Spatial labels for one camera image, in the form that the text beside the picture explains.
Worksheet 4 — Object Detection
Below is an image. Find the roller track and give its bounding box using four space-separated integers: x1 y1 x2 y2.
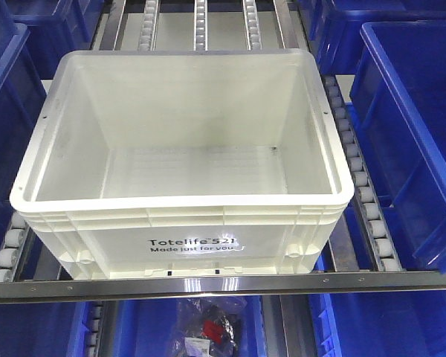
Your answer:
242 0 262 50
322 75 404 272
0 212 30 283
193 0 208 51
138 0 159 51

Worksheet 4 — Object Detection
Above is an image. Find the plastic bag with parts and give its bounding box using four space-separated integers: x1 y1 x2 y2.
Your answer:
167 297 247 356

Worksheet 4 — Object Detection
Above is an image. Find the rear roller track middle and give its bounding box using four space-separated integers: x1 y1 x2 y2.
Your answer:
193 0 208 51

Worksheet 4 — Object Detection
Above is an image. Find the blue bin upper left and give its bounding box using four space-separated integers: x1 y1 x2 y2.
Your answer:
6 0 104 80

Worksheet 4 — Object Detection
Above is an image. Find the steel front shelf rail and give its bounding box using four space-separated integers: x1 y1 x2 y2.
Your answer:
0 271 446 304

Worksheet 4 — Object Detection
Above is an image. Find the rear roller track right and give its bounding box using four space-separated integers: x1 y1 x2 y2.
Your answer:
242 0 262 50

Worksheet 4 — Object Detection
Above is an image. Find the blue bin lower centre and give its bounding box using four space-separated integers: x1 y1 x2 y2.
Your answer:
110 296 267 356

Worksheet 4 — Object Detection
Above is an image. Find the blue bin lower left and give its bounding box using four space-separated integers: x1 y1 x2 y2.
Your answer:
0 302 91 356

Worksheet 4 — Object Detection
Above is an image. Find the blue bin upper right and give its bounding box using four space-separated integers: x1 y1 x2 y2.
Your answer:
297 0 446 75

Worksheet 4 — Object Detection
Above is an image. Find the white plastic Totelife bin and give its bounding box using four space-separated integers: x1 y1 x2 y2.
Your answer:
10 49 354 280

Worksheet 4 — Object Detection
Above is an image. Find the rear roller track left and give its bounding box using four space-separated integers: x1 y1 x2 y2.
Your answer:
138 0 159 51

